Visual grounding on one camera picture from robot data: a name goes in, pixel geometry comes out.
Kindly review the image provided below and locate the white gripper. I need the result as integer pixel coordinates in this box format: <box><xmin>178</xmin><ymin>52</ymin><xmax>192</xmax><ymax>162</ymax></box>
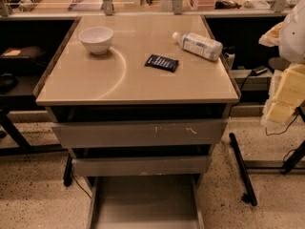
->
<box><xmin>258</xmin><ymin>22</ymin><xmax>305</xmax><ymax>127</ymax></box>

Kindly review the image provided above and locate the dark blue rxbar wrapper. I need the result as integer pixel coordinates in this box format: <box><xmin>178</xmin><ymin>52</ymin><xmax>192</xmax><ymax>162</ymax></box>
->
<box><xmin>145</xmin><ymin>54</ymin><xmax>178</xmax><ymax>73</ymax></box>

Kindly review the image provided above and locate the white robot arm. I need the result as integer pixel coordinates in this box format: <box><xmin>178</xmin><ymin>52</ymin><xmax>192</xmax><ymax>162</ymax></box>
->
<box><xmin>258</xmin><ymin>0</ymin><xmax>305</xmax><ymax>127</ymax></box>

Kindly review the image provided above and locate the grey top drawer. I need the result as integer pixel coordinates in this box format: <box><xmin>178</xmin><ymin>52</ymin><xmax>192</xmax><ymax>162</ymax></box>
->
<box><xmin>52</xmin><ymin>119</ymin><xmax>226</xmax><ymax>148</ymax></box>

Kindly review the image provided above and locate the grey drawer cabinet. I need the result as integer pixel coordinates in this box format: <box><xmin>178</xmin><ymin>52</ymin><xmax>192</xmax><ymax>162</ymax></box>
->
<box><xmin>32</xmin><ymin>14</ymin><xmax>242</xmax><ymax>189</ymax></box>

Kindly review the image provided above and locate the grey middle drawer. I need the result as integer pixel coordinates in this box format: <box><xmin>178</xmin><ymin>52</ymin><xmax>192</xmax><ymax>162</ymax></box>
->
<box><xmin>72</xmin><ymin>156</ymin><xmax>212</xmax><ymax>177</ymax></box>

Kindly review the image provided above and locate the open grey bottom drawer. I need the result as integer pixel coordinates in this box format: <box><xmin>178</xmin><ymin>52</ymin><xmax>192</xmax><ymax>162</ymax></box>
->
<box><xmin>87</xmin><ymin>175</ymin><xmax>205</xmax><ymax>229</ymax></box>

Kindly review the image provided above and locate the black power adapter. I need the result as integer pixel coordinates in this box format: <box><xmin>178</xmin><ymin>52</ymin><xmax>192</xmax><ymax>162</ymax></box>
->
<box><xmin>251</xmin><ymin>66</ymin><xmax>268</xmax><ymax>76</ymax></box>

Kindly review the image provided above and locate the clear plastic water bottle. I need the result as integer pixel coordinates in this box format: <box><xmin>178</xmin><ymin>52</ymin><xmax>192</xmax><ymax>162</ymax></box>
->
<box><xmin>173</xmin><ymin>31</ymin><xmax>223</xmax><ymax>61</ymax></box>

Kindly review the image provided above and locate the black table leg base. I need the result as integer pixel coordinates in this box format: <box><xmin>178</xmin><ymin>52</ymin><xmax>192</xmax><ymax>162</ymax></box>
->
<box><xmin>229</xmin><ymin>133</ymin><xmax>257</xmax><ymax>206</ymax></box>

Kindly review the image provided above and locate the white ceramic bowl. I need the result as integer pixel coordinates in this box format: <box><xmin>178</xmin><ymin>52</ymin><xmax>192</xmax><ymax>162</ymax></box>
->
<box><xmin>78</xmin><ymin>27</ymin><xmax>113</xmax><ymax>54</ymax></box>

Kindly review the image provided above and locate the black floor cable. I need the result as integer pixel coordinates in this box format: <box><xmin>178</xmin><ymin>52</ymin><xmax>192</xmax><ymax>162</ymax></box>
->
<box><xmin>265</xmin><ymin>113</ymin><xmax>301</xmax><ymax>137</ymax></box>

